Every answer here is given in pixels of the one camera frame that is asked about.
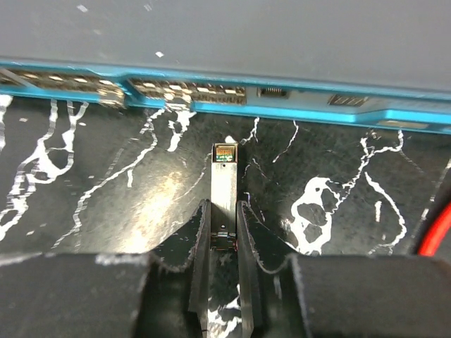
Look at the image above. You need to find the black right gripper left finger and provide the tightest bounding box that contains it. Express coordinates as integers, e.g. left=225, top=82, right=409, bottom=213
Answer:
left=151, top=199, right=211, bottom=337

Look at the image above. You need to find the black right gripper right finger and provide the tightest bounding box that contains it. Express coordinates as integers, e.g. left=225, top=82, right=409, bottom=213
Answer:
left=237, top=201, right=299, bottom=337

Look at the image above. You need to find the silver transceiver plug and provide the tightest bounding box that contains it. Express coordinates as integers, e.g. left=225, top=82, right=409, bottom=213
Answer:
left=210, top=143, right=238, bottom=251

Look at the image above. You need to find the dark grey network switch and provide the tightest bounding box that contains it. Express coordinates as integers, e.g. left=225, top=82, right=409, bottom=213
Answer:
left=1, top=1, right=450, bottom=134

